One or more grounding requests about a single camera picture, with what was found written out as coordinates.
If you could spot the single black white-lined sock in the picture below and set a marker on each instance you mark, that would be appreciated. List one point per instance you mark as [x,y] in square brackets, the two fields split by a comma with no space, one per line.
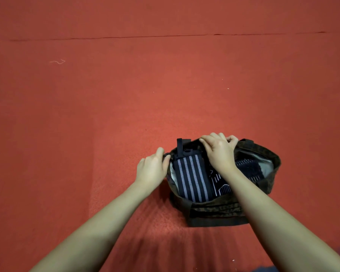
[221,184]

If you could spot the person's left forearm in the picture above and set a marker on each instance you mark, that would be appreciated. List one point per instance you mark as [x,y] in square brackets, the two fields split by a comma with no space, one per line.
[90,232]

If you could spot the person's left hand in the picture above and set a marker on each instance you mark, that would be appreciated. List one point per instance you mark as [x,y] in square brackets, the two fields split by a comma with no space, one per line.
[152,171]

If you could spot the person's right forearm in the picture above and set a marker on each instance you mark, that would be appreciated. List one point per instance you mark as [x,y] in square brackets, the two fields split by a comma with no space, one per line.
[283,223]

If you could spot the person's right hand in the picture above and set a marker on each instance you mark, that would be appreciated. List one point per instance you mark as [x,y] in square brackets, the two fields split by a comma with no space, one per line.
[221,153]

